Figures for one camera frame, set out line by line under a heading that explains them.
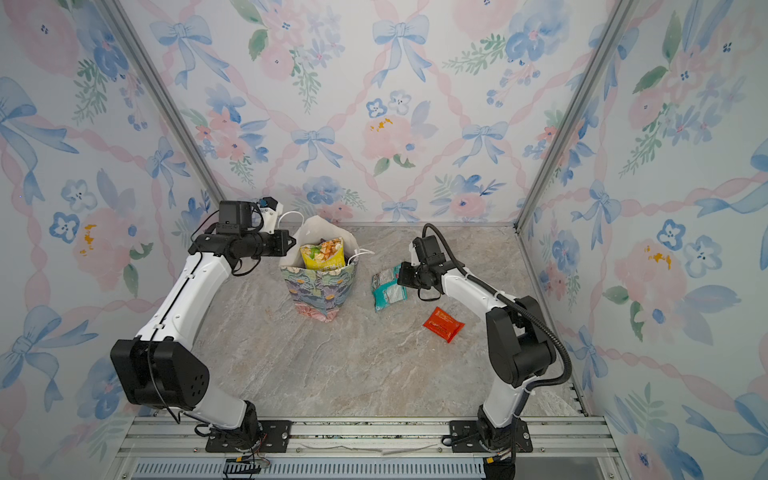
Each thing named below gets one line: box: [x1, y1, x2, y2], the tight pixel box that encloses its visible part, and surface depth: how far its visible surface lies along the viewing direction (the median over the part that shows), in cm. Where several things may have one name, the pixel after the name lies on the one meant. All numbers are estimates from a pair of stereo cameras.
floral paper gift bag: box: [280, 216, 359, 323], surface depth 85 cm
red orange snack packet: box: [423, 307, 465, 343], surface depth 95 cm
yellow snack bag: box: [300, 237, 346, 271], surface depth 87 cm
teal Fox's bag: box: [371, 263, 408, 312], surface depth 96 cm
